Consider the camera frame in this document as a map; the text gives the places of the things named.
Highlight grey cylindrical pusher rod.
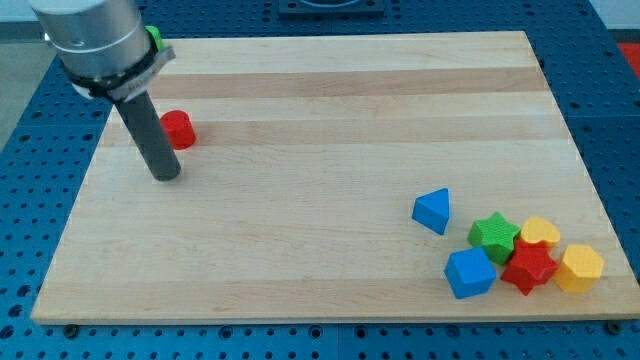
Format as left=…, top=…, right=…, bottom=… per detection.
left=115, top=92, right=181, bottom=181

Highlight red cylinder block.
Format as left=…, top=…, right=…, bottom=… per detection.
left=160, top=110, right=196, bottom=150

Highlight green block behind arm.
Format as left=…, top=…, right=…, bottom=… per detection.
left=145, top=25, right=165, bottom=52

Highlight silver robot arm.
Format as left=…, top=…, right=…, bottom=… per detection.
left=29, top=0, right=181, bottom=181

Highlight blue triangle block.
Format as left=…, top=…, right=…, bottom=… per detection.
left=411, top=188, right=450, bottom=235

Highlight wooden board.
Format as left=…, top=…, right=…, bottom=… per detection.
left=31, top=31, right=639, bottom=325

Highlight dark mounting plate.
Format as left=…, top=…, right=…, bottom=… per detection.
left=276, top=0, right=387, bottom=17

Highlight blue cube block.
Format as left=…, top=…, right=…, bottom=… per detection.
left=444, top=247, right=497, bottom=299

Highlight green star block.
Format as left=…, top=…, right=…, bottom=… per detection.
left=467, top=212, right=520, bottom=265

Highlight yellow heart block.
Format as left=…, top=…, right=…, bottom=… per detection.
left=518, top=216, right=561, bottom=249

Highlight red star block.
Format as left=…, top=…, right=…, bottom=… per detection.
left=500, top=240, right=559, bottom=296

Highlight yellow hexagon block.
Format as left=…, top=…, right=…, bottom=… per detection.
left=553, top=244, right=605, bottom=293

